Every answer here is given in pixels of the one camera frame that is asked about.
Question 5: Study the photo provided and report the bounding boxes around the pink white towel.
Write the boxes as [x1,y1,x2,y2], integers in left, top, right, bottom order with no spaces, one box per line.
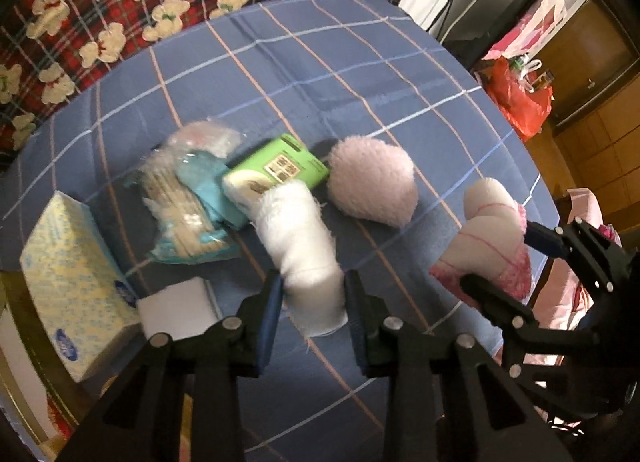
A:
[430,177,533,308]

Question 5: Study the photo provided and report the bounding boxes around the white foam sponge block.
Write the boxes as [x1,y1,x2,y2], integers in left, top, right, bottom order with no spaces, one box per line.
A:
[137,277,222,341]

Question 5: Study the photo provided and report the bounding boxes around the cotton swab bag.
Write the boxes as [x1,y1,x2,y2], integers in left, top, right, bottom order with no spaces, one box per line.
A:
[132,147,238,265]

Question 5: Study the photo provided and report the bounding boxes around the fluffy pink puff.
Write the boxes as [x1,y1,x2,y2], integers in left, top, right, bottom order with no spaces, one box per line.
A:
[326,136,419,228]

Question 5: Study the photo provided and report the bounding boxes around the clear bag cotton pads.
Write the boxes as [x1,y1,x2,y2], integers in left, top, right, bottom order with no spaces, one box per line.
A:
[165,120,243,159]

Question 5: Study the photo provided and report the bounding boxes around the red embroidered pouch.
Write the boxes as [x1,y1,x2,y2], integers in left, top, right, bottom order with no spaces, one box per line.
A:
[46,393,75,440]

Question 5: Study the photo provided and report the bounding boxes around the red plastic bag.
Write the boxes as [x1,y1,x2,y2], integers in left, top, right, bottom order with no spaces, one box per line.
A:
[485,57,553,142]

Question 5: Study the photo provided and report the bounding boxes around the yellow dotted tissue box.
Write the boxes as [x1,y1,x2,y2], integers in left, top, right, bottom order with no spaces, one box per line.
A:
[20,191,141,383]

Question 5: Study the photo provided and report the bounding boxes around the blue checked tablecloth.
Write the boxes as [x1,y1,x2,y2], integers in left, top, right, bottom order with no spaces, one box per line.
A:
[1,0,559,461]

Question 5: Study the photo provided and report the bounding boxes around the wooden door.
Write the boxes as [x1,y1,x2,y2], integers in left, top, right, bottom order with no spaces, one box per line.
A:
[536,0,639,130]

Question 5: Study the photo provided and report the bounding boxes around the black monitor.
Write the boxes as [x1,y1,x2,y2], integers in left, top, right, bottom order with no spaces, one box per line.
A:
[442,0,538,70]

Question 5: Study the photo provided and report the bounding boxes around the pink gift bag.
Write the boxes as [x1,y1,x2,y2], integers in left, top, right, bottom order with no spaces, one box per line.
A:
[483,0,567,60]

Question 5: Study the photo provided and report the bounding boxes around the gold metal tray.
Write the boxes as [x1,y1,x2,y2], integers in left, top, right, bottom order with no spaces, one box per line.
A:
[1,271,94,440]

